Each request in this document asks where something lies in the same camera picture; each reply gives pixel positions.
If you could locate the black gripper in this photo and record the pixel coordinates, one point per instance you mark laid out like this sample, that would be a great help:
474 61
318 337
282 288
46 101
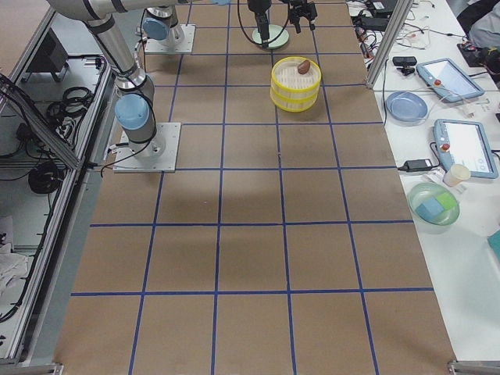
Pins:
260 12
298 12

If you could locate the brown steamed bun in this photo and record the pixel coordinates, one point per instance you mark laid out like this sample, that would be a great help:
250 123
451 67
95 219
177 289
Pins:
304 67

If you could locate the yellow steamer basket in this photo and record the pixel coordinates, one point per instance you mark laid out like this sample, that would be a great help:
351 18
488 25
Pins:
286 80
292 105

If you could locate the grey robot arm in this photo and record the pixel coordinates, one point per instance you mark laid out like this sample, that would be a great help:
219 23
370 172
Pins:
161 24
134 110

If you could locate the light green plate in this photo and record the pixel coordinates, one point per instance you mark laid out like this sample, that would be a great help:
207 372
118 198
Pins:
278 37

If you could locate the black webcam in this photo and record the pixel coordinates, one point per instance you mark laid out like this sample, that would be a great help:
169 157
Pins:
405 64

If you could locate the upper teach pendant tablet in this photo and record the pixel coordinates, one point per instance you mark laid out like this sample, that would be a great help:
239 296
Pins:
448 81

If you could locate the teach pendant tablet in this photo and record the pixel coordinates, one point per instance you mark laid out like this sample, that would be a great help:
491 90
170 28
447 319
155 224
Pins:
448 81
464 143

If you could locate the black power adapter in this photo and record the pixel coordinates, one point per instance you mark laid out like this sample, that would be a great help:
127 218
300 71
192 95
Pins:
417 165

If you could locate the lower teach pendant tablet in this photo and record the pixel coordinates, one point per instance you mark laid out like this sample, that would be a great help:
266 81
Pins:
464 143

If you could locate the paper cup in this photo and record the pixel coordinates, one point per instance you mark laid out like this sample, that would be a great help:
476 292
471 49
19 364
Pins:
456 174

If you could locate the blue sponge block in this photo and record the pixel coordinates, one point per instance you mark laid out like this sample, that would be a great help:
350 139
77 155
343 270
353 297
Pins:
429 209

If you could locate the green glass bowl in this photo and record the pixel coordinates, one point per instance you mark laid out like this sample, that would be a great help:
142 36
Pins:
423 191

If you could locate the green sponge block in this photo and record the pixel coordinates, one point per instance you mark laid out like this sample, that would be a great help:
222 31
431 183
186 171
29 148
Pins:
447 200

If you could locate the crumpled white cloth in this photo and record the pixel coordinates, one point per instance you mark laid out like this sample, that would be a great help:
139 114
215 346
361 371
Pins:
14 266

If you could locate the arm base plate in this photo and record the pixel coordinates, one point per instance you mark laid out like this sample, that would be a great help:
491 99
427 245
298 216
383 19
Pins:
159 156
171 41

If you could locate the aluminium frame post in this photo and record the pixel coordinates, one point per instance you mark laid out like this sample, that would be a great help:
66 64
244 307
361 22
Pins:
395 23

